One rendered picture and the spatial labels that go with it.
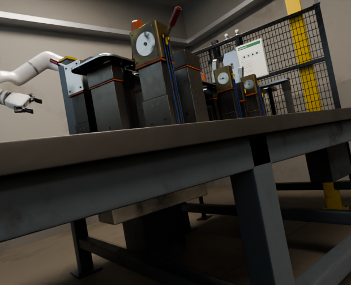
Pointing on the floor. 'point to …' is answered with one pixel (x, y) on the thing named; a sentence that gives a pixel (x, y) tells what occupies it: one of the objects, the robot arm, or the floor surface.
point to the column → (156, 233)
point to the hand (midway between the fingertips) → (35, 106)
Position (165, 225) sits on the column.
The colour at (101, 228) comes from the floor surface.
